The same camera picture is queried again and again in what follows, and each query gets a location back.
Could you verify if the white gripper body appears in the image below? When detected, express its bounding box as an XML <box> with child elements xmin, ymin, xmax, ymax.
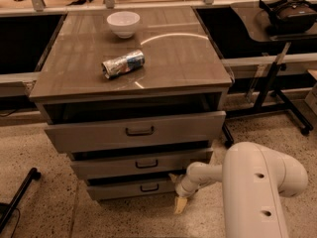
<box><xmin>175</xmin><ymin>175</ymin><xmax>199</xmax><ymax>197</ymax></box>

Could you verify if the grey bottom drawer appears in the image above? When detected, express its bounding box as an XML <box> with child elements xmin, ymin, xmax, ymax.
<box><xmin>87</xmin><ymin>175</ymin><xmax>174</xmax><ymax>200</ymax></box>

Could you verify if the grey drawer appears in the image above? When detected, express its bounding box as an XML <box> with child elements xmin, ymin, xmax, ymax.
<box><xmin>87</xmin><ymin>175</ymin><xmax>174</xmax><ymax>200</ymax></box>
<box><xmin>46</xmin><ymin>111</ymin><xmax>226</xmax><ymax>153</ymax></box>
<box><xmin>70</xmin><ymin>147</ymin><xmax>213</xmax><ymax>179</ymax></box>

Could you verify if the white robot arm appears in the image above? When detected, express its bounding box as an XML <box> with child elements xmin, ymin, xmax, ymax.
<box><xmin>170</xmin><ymin>142</ymin><xmax>308</xmax><ymax>238</ymax></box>

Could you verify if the grey drawer cabinet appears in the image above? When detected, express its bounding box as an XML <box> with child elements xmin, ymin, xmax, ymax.
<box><xmin>30</xmin><ymin>7</ymin><xmax>232</xmax><ymax>187</ymax></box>

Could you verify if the grey middle drawer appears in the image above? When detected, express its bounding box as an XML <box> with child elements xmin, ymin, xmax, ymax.
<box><xmin>70</xmin><ymin>147</ymin><xmax>213</xmax><ymax>179</ymax></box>

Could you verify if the grey top drawer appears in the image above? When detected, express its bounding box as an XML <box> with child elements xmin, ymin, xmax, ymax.
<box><xmin>46</xmin><ymin>111</ymin><xmax>226</xmax><ymax>153</ymax></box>

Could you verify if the crushed silver blue can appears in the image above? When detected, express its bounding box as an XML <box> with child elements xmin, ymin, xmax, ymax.
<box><xmin>101</xmin><ymin>50</ymin><xmax>145</xmax><ymax>79</ymax></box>

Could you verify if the white bowl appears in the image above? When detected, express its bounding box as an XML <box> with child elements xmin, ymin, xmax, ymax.
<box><xmin>107</xmin><ymin>11</ymin><xmax>141</xmax><ymax>39</ymax></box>

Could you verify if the black stand leg left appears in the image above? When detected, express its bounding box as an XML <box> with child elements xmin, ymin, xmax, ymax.
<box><xmin>0</xmin><ymin>168</ymin><xmax>41</xmax><ymax>233</ymax></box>

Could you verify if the dark side table with stand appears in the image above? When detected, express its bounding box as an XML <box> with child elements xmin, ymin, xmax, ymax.
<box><xmin>227</xmin><ymin>2</ymin><xmax>316</xmax><ymax>135</ymax></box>

